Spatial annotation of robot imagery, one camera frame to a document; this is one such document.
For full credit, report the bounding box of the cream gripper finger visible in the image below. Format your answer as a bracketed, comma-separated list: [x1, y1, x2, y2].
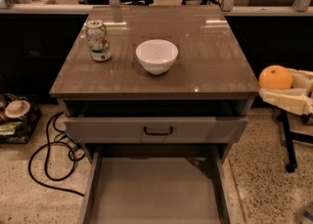
[259, 88, 313, 115]
[289, 68, 313, 92]

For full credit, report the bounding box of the orange fruit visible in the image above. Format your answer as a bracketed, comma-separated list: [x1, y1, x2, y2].
[258, 66, 292, 90]

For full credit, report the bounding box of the grey drawer cabinet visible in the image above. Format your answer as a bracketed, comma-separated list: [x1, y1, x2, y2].
[50, 6, 258, 159]

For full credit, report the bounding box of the grey open middle drawer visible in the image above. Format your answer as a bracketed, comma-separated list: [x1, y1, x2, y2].
[78, 145, 235, 224]

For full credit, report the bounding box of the grey top drawer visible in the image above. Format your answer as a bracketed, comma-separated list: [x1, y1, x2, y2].
[64, 99, 249, 145]

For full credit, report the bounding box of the black stand with wheel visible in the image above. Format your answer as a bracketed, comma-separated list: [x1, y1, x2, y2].
[277, 110, 313, 173]

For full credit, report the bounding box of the white ceramic bowl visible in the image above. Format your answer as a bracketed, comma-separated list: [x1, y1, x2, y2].
[135, 39, 178, 75]

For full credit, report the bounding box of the green white soda can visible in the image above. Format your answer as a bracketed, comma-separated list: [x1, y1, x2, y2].
[85, 20, 112, 62]

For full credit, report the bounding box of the beige hat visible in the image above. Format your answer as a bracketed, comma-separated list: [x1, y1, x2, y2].
[5, 100, 30, 118]

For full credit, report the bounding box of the black drawer handle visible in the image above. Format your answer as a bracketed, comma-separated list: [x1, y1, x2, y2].
[144, 126, 174, 136]

